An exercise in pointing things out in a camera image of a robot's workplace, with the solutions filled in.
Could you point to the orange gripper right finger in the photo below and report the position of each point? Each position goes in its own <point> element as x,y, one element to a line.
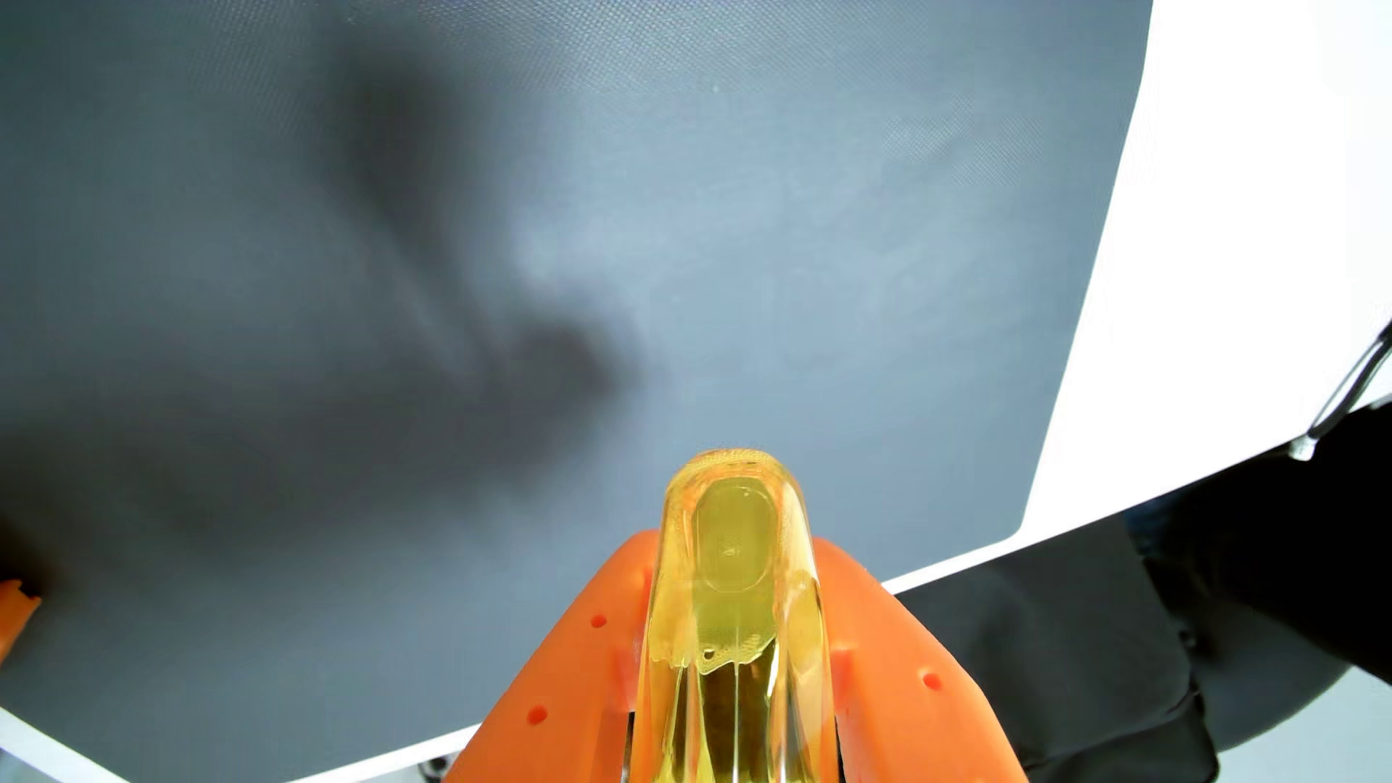
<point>903,685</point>

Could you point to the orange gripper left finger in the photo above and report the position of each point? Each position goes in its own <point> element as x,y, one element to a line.
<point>566,685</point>

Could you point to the yellow eyedrops bottle orange cap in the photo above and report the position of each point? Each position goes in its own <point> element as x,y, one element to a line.
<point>737,609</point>

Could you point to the black fabric bag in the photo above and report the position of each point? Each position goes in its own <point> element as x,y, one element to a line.
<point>1077,653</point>

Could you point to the dark grey textured mat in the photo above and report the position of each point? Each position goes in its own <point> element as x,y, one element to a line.
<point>435,218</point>

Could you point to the orange printed robot part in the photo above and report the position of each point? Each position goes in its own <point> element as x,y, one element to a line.
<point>13,615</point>

